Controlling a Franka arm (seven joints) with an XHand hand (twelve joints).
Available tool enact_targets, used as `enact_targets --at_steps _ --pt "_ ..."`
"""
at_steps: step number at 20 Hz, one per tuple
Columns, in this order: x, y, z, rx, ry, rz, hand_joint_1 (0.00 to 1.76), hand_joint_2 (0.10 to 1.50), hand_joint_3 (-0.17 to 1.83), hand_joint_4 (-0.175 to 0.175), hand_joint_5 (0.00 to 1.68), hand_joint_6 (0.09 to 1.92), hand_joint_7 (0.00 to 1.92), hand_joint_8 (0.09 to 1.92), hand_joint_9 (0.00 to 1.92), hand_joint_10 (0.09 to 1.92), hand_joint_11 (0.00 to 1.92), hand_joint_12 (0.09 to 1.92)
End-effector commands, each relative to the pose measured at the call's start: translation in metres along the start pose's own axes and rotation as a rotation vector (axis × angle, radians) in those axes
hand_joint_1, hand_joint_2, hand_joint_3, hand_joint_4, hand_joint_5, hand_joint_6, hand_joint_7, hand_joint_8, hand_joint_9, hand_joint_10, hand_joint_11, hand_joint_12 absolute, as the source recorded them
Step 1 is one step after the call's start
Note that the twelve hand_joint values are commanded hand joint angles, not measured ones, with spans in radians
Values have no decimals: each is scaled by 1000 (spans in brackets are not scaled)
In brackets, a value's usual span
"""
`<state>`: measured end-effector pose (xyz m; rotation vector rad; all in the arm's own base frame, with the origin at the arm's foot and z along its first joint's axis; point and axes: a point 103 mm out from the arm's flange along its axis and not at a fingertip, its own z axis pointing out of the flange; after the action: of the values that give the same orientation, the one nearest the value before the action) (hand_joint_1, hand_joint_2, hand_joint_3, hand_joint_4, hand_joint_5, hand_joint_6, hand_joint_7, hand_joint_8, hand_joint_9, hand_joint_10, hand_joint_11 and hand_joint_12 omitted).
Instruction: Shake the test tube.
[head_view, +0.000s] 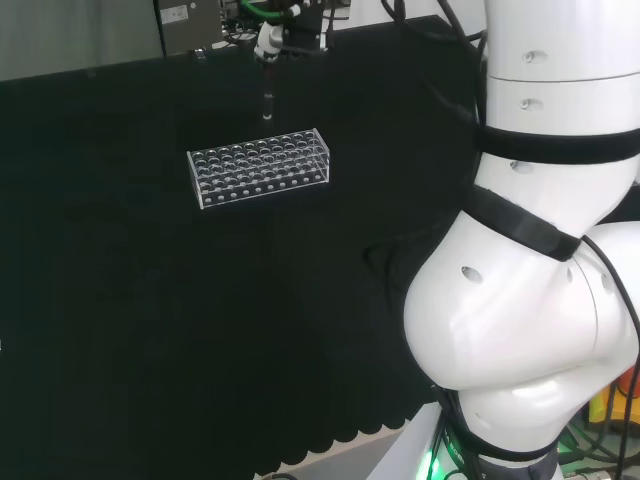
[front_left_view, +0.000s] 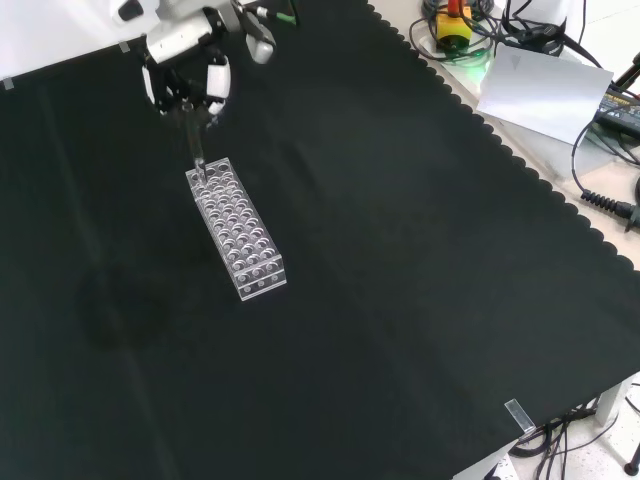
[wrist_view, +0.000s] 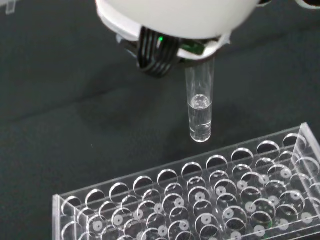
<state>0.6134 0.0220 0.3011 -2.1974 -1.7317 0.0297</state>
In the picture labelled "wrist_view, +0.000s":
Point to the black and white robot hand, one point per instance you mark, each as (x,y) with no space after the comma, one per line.
(175,17)

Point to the clear plastic test tube rack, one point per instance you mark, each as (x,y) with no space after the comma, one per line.
(200,197)

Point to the black bench cloth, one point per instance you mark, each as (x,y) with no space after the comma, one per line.
(62,100)

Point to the small clear plastic piece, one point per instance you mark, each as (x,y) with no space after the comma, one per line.
(10,6)

